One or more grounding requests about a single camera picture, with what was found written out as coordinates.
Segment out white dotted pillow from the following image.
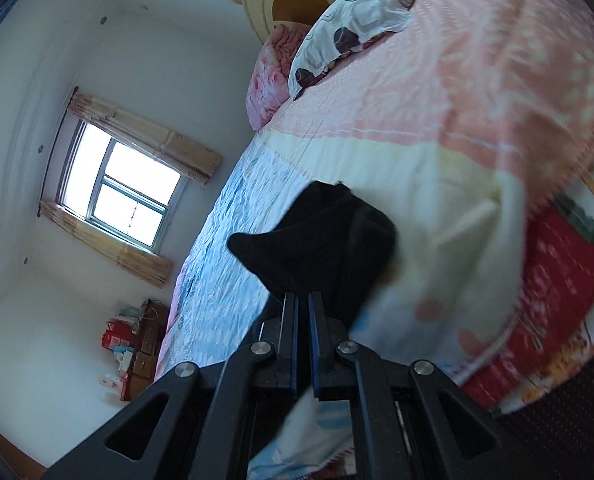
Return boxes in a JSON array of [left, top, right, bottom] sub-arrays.
[[287, 0, 430, 103]]

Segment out beige patterned curtain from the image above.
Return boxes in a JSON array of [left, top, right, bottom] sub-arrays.
[[38, 199, 174, 289], [67, 89, 224, 185]]

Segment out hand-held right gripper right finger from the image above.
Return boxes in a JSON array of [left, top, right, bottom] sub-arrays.
[[309, 291, 498, 480]]

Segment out brown wooden dresser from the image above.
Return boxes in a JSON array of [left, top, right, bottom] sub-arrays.
[[119, 299, 170, 402]]

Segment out bed with patterned sheet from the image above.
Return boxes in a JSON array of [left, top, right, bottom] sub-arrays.
[[154, 0, 594, 480]]

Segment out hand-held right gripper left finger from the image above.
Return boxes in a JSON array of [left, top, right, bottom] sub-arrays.
[[42, 292, 300, 480]]

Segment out black pants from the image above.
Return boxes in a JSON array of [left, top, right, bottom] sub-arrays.
[[227, 180, 398, 333]]

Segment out window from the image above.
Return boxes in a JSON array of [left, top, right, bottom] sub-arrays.
[[59, 120, 188, 251]]

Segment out red patterned bed sheet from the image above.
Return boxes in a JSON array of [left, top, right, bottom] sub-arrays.
[[459, 140, 594, 416]]

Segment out pink folded quilt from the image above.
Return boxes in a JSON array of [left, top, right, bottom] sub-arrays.
[[245, 24, 310, 131]]

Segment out red gift bag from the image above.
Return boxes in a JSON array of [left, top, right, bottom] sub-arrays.
[[101, 317, 142, 353]]

